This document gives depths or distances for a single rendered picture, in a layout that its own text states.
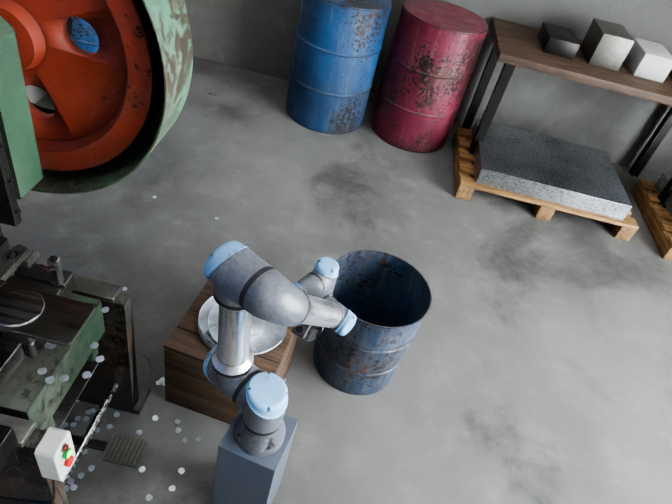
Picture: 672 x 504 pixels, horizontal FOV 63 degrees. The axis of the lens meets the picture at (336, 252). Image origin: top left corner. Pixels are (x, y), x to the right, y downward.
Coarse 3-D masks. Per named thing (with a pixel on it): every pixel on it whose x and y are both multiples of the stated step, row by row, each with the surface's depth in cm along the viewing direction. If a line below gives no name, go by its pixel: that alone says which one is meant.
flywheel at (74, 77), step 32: (0, 0) 124; (32, 0) 125; (64, 0) 124; (96, 0) 123; (128, 0) 118; (32, 32) 127; (64, 32) 130; (96, 32) 127; (128, 32) 123; (32, 64) 132; (64, 64) 134; (96, 64) 133; (128, 64) 128; (160, 64) 132; (64, 96) 140; (96, 96) 138; (128, 96) 133; (160, 96) 140; (64, 128) 146; (96, 128) 145; (128, 128) 139; (64, 160) 149; (96, 160) 147
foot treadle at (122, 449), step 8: (72, 440) 181; (80, 440) 181; (96, 440) 182; (112, 440) 182; (120, 440) 182; (128, 440) 183; (136, 440) 184; (144, 440) 184; (96, 448) 180; (104, 448) 181; (112, 448) 180; (120, 448) 181; (128, 448) 181; (136, 448) 182; (144, 448) 182; (104, 456) 178; (112, 456) 178; (120, 456) 179; (128, 456) 179; (136, 456) 180; (120, 464) 177; (128, 464) 177; (136, 464) 178
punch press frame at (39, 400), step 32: (0, 32) 108; (0, 64) 110; (0, 96) 112; (0, 128) 116; (32, 128) 126; (32, 160) 129; (96, 320) 164; (64, 352) 148; (96, 352) 171; (32, 384) 140; (64, 384) 152; (32, 416) 138; (96, 416) 185; (64, 480) 168
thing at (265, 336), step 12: (216, 312) 201; (216, 324) 197; (252, 324) 199; (264, 324) 200; (276, 324) 202; (216, 336) 193; (252, 336) 196; (264, 336) 197; (276, 336) 198; (252, 348) 192; (264, 348) 193
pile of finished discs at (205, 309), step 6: (210, 300) 205; (204, 306) 203; (210, 306) 203; (204, 312) 201; (198, 318) 197; (204, 318) 199; (198, 324) 197; (204, 324) 197; (204, 330) 195; (204, 336) 193; (210, 336) 193; (204, 342) 195; (210, 342) 192; (210, 348) 194
